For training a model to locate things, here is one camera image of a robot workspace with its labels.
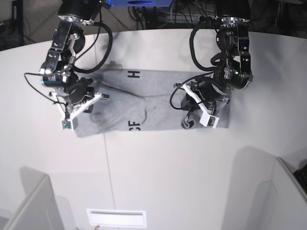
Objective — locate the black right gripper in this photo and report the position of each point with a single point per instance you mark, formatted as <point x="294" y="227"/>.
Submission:
<point x="76" y="90"/>

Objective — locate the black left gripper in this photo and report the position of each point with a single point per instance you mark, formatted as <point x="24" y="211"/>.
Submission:
<point x="212" y="100"/>

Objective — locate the grey T-shirt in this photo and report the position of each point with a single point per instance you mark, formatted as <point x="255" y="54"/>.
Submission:
<point x="139" y="100"/>

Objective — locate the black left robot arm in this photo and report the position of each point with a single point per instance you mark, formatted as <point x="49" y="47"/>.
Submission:
<point x="230" y="68"/>

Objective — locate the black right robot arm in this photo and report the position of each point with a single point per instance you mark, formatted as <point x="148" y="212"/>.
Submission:
<point x="59" y="70"/>

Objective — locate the blue box under table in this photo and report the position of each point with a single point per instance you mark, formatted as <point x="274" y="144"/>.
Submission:
<point x="150" y="3"/>

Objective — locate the black keyboard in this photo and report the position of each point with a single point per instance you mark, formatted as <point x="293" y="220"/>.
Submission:
<point x="301" y="177"/>

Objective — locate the white side desk right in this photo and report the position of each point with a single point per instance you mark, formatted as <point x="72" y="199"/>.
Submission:
<point x="290" y="163"/>

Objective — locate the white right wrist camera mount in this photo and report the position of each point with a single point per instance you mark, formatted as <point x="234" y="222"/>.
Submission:
<point x="69" y="120"/>

